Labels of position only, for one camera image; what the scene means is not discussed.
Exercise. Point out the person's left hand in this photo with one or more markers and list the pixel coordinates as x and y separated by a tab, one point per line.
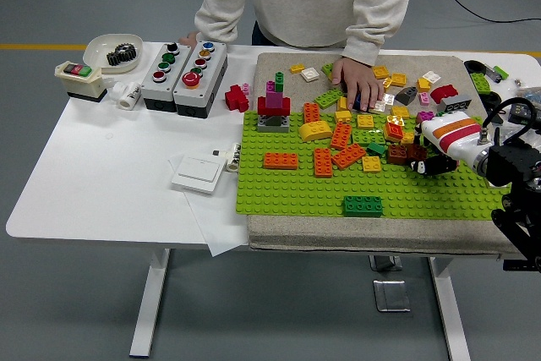
359	80

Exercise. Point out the person's right hand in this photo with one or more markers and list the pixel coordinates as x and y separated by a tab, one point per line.
189	39

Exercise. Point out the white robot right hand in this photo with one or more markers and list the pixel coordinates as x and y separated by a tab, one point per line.
456	137

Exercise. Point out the blue square brick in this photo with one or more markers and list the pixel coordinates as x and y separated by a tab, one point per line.
357	101

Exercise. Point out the dark green long brick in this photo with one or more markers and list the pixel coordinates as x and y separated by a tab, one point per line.
363	206

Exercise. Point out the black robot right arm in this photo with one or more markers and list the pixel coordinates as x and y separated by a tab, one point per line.
511	158

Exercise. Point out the person's left forearm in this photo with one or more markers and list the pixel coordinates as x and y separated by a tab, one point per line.
376	23

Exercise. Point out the person's right forearm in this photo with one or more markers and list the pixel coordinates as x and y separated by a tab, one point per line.
215	14

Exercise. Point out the small clear yellow brick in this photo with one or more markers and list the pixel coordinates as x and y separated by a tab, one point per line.
387	85

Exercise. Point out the grey long brick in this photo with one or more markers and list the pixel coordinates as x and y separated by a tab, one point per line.
456	104

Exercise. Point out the lime long brick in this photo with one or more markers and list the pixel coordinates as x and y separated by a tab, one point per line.
329	98
367	136
327	68

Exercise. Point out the magenta square brick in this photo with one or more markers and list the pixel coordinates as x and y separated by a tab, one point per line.
424	116

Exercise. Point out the red arch brick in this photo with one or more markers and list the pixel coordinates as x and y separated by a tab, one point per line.
444	94

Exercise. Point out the small pink brick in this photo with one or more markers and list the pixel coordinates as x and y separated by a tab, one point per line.
425	98
246	89

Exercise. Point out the dark grey slope brick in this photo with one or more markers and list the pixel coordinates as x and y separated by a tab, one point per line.
407	96
274	120

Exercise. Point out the orange long brick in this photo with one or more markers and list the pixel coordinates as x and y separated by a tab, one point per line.
281	159
312	111
348	154
341	135
323	161

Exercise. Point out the orange and yellow brick stack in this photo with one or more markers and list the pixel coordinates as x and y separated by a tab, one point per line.
393	130

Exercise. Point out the yellow arch brick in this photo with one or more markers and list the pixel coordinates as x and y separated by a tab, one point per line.
315	130

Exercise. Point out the dark green slope brick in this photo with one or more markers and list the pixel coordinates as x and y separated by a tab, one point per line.
376	147

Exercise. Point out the red cross-shaped brick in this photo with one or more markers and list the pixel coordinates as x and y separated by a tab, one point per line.
234	99

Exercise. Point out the green narrow brick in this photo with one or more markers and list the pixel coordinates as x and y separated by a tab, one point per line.
280	80

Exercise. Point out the magenta narrow brick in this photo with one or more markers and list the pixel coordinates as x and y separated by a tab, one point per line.
271	85

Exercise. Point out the wide red brick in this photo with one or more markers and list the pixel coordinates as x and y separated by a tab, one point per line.
263	105

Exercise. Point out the light grey base brick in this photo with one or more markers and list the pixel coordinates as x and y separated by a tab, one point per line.
264	126

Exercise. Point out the green studded baseplate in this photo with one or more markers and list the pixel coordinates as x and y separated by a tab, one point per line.
287	192

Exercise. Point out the yellow square plate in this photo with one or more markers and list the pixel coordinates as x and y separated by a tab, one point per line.
380	72
400	111

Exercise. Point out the white square plate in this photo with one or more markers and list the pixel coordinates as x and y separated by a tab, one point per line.
310	74
432	77
378	108
389	100

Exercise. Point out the black key fob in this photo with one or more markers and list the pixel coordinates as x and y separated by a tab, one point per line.
498	118

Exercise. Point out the grey emergency stop box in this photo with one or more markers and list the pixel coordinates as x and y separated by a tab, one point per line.
211	82

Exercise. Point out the clear yellow plate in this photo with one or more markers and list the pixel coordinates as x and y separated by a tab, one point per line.
395	119

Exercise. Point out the grey four-button box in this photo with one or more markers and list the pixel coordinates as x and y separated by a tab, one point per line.
152	90

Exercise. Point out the small yellow plate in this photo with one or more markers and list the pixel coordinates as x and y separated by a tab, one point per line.
297	68

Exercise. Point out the black gear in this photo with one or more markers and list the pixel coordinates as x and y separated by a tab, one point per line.
127	51
115	58

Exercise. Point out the black display device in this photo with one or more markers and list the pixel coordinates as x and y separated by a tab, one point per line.
522	112

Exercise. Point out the white pipe fitting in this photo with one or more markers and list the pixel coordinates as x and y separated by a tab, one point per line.
131	94

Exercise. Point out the clear plastic bag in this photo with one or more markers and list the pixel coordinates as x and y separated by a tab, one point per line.
530	92

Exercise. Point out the grey-brown mat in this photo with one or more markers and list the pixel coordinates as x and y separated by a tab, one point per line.
274	61

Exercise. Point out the white bowl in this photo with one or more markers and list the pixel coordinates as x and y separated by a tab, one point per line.
95	50

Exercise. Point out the white printed cylinder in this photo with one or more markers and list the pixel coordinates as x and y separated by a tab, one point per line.
234	158

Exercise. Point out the small metal floor plate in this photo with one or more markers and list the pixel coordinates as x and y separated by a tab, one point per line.
386	264

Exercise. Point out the black table control panel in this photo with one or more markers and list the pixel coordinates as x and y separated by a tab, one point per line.
522	266

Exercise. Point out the white paper sheet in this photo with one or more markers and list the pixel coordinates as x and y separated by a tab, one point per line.
220	225

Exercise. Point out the white table leg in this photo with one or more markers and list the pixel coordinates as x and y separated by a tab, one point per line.
454	327
145	314

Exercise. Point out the cream red-green switch box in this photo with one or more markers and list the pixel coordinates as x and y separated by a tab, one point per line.
84	86

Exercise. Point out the white wall switch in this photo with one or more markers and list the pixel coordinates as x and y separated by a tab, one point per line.
196	175

